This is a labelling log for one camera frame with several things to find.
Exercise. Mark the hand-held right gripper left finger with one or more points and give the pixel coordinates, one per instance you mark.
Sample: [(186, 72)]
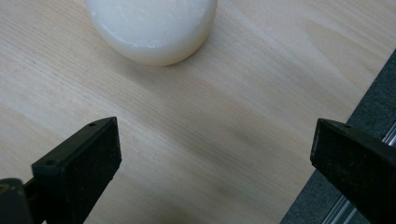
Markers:
[(77, 174)]

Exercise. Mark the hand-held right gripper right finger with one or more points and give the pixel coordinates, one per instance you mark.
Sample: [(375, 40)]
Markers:
[(358, 161)]

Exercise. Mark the white round block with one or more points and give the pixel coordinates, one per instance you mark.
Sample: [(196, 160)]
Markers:
[(152, 28)]

